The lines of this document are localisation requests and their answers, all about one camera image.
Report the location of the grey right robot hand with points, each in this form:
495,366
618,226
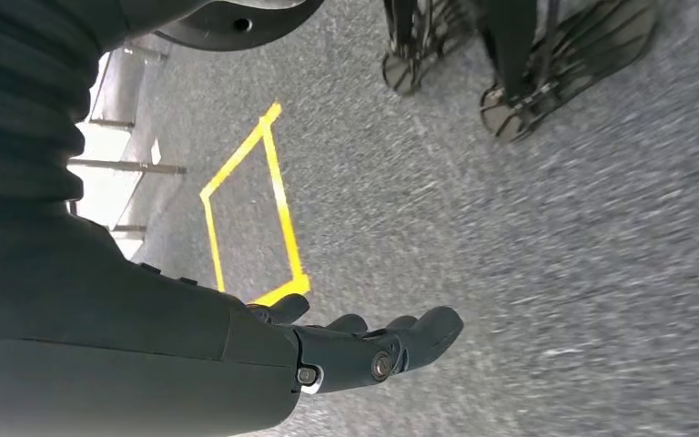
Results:
114,350

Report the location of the yellow floor tape square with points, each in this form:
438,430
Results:
296,283

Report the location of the grey metal bar frame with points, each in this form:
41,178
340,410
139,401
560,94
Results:
126,167

